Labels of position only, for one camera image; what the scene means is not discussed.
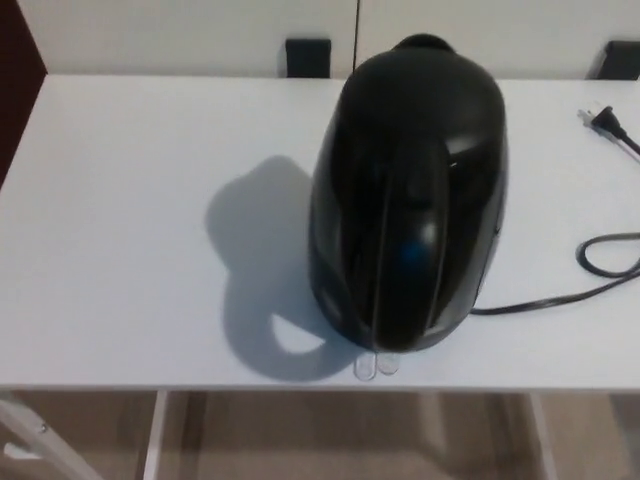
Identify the black power cord with plug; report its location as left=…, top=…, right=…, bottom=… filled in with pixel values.
left=469, top=104, right=640, bottom=318

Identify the black electric kettle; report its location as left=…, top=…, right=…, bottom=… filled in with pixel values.
left=307, top=33, right=511, bottom=352

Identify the black rectangular block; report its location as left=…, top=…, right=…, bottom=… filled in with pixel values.
left=585, top=40, right=640, bottom=82
left=285, top=37, right=333, bottom=79

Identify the white table leg frame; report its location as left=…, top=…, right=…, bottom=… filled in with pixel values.
left=141, top=391, right=170, bottom=480
left=528, top=392, right=560, bottom=480

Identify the clear kettle switch lever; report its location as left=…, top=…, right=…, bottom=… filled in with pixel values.
left=351, top=350, right=402, bottom=383

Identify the dark brown wooden panel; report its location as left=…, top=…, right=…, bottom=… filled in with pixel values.
left=0, top=0, right=49, bottom=187

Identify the black kettle power base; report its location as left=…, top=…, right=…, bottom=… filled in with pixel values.
left=424, top=292, right=476, bottom=347

